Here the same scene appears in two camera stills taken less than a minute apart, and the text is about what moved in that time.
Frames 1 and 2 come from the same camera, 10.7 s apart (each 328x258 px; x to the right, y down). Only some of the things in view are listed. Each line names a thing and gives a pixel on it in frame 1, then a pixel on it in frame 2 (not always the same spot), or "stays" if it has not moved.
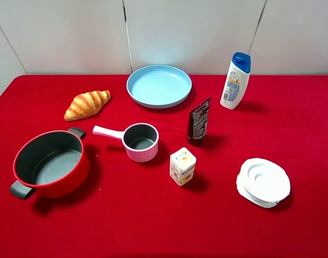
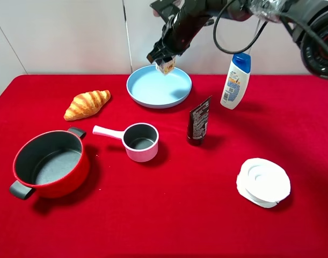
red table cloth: [126, 209] stays
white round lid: [262, 183] stays
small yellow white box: [182, 166] → [166, 67]
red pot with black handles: [53, 164] stays
